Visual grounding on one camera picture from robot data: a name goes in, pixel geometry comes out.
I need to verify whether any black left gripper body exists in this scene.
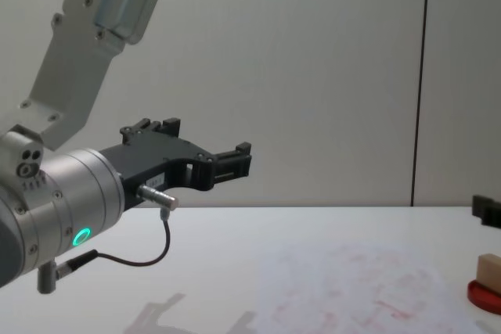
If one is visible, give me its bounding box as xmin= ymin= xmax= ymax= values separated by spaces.
xmin=99 ymin=135 xmax=215 ymax=212

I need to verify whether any pale wooden block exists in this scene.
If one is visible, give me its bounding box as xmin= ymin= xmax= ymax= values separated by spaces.
xmin=476 ymin=253 xmax=501 ymax=297

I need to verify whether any red round dish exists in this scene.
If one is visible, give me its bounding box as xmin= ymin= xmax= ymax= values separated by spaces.
xmin=466 ymin=279 xmax=501 ymax=316

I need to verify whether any thin dark gripper cable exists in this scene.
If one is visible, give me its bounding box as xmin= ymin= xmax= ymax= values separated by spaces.
xmin=54 ymin=183 xmax=182 ymax=278

